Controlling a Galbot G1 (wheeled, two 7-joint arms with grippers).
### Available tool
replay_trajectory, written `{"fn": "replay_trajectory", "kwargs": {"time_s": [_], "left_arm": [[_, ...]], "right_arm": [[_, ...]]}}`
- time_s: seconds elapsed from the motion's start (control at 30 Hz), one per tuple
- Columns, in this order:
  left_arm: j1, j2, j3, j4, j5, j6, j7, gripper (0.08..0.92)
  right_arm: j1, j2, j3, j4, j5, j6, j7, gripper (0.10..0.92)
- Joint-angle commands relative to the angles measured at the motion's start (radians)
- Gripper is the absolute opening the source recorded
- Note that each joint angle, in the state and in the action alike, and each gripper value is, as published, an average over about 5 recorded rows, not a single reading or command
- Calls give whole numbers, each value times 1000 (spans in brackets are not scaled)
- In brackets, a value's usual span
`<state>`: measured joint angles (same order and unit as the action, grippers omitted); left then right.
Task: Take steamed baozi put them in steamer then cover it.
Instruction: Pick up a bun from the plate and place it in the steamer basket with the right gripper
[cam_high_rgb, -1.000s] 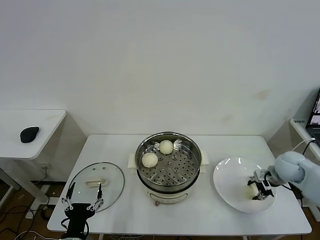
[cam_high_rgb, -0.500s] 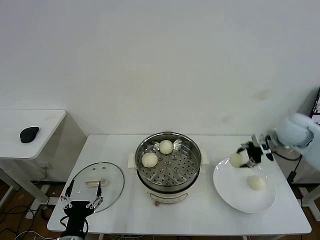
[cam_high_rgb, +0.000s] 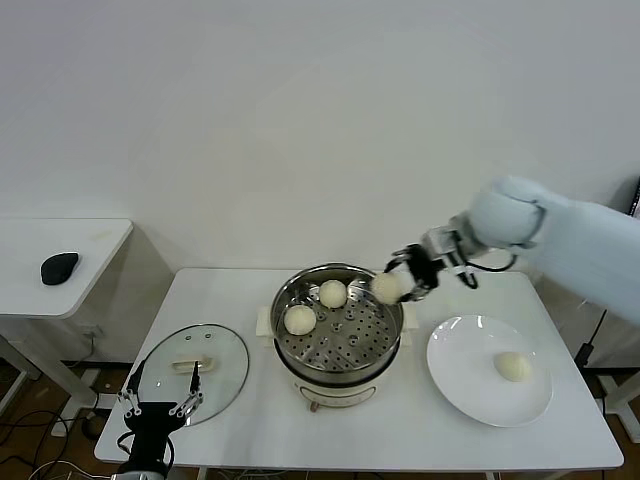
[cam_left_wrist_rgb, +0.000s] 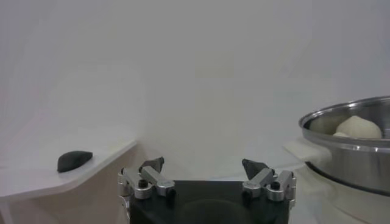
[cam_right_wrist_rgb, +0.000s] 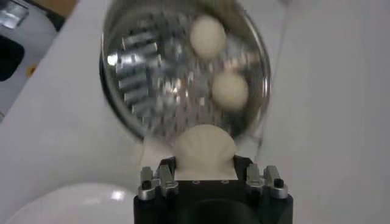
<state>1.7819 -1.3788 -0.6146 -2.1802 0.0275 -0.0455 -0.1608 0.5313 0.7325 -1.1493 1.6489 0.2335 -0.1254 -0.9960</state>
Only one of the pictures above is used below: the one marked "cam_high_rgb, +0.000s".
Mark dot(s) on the dark round floor object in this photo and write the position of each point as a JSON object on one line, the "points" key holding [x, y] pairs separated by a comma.
{"points": [[92, 429]]}

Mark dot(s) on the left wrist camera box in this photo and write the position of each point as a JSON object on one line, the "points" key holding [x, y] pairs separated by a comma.
{"points": [[131, 476]]}

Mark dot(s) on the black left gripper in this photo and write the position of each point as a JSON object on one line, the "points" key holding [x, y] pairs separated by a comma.
{"points": [[152, 422]]}

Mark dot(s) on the dark laptop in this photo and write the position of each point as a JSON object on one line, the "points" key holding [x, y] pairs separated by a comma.
{"points": [[636, 200]]}

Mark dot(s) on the white power strip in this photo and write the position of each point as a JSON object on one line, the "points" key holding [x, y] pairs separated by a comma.
{"points": [[60, 429]]}

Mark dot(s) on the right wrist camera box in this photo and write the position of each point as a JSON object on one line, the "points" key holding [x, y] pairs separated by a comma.
{"points": [[442, 245]]}

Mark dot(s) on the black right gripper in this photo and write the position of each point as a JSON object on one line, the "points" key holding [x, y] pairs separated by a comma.
{"points": [[425, 267]]}

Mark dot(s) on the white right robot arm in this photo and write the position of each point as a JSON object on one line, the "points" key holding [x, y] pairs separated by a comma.
{"points": [[575, 240]]}

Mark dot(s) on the round white plate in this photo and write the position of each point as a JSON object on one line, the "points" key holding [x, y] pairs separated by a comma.
{"points": [[460, 370]]}

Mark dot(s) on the white wall socket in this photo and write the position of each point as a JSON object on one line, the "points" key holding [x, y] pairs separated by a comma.
{"points": [[92, 331]]}

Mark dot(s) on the black computer mouse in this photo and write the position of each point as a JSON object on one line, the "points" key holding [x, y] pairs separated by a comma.
{"points": [[57, 269]]}

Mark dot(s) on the round glass pot lid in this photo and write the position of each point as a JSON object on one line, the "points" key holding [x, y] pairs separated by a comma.
{"points": [[225, 360]]}

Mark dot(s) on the white steamed baozi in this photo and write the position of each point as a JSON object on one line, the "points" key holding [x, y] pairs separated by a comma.
{"points": [[300, 320], [332, 294], [512, 366], [386, 289]]}

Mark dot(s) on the cream electric cooker base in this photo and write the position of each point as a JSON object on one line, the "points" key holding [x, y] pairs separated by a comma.
{"points": [[340, 390]]}

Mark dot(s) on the white side table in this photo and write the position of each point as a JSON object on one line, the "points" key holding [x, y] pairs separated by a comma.
{"points": [[100, 250]]}

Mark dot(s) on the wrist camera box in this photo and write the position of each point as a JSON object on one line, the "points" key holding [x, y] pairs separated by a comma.
{"points": [[131, 476], [442, 245]]}

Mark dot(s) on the perforated steel steamer basket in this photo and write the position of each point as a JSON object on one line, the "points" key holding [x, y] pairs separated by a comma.
{"points": [[370, 340]]}

